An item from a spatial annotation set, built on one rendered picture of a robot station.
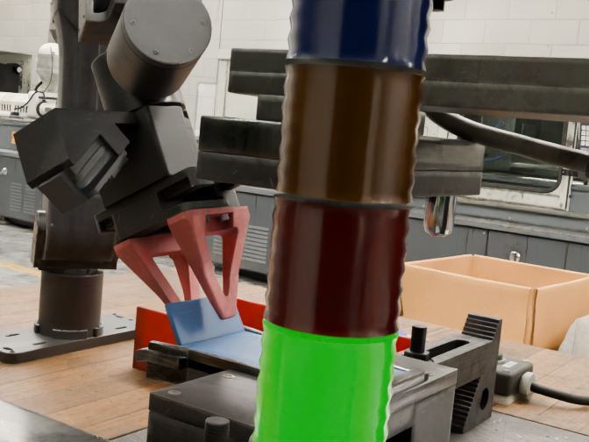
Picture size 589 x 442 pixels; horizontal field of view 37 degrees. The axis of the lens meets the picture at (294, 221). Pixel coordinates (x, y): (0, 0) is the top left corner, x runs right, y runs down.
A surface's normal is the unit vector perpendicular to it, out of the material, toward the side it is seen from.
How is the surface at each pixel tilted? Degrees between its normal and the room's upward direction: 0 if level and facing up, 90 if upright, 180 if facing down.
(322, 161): 104
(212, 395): 0
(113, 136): 63
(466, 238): 90
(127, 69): 130
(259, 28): 90
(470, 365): 90
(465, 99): 90
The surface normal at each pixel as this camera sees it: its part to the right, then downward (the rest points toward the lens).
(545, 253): -0.60, 0.03
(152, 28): 0.37, -0.25
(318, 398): -0.11, -0.15
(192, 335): 0.76, -0.38
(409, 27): 0.57, 0.37
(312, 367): -0.27, 0.32
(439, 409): 0.83, 0.13
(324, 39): -0.51, 0.29
